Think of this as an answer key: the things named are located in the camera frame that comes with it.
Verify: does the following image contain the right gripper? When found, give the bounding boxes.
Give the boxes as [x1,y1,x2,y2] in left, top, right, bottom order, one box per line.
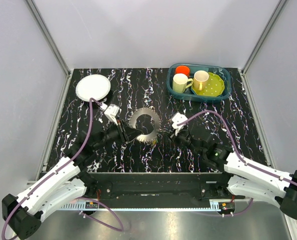
[163,125,205,157]

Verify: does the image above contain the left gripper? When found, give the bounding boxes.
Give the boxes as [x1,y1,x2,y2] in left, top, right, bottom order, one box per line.
[93,116,142,151]

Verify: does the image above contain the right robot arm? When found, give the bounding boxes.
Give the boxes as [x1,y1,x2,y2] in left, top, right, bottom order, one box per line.
[168,128,297,220]

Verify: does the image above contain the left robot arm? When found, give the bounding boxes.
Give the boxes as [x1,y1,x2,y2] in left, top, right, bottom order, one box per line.
[1,120,142,240]

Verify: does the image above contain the pale green mug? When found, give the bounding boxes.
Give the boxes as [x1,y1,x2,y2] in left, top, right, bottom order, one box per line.
[172,73,194,94]

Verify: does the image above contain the white paper plate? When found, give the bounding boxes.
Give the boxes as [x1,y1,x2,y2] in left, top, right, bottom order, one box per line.
[75,74,111,102]

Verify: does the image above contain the yellow mug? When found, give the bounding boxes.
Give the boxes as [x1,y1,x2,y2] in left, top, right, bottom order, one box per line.
[192,70,209,91]

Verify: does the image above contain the green dotted plate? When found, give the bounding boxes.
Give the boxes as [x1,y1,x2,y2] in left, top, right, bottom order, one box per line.
[191,72,225,98]

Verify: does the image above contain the orange cup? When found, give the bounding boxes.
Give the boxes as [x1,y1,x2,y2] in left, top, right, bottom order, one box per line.
[175,65,191,76]

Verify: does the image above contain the teal plastic bin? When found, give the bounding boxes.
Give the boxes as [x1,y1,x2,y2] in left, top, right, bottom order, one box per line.
[166,62,231,103]

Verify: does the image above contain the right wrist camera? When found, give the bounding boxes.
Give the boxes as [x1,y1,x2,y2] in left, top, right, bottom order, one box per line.
[171,112,188,136]

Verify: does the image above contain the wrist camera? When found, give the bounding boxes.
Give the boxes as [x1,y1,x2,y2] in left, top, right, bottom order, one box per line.
[104,104,120,125]
[171,112,188,136]

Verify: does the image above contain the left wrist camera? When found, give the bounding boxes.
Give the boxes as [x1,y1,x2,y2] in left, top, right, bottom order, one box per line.
[104,104,120,125]

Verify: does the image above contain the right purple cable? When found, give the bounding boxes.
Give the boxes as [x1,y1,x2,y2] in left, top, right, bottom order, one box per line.
[177,109,297,193]

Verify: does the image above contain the purple cable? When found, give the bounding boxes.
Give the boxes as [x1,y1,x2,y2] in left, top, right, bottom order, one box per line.
[0,97,107,240]
[177,109,297,193]

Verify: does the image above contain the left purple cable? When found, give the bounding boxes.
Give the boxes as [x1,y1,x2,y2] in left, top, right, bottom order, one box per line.
[0,97,107,240]

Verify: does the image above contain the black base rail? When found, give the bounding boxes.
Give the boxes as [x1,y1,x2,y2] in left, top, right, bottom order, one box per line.
[88,172,233,210]

